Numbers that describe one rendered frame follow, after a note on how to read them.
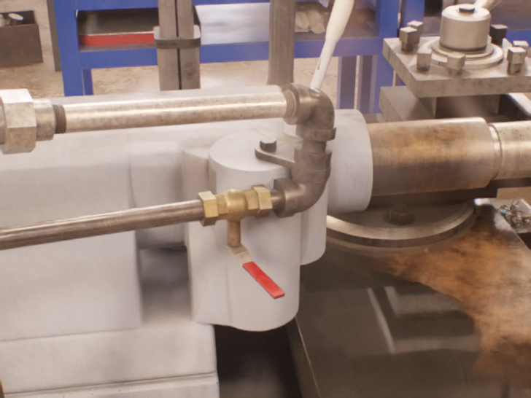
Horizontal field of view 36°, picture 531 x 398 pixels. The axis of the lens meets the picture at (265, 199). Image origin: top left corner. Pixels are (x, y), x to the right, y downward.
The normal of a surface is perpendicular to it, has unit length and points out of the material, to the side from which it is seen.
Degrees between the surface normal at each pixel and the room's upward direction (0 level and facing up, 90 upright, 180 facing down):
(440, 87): 90
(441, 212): 0
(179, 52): 90
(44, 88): 0
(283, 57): 82
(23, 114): 56
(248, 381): 25
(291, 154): 0
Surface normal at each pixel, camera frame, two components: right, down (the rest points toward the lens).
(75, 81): 0.15, 0.47
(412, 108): 0.00, -0.88
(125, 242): 0.15, 0.23
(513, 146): 0.12, -0.14
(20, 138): 0.43, 0.58
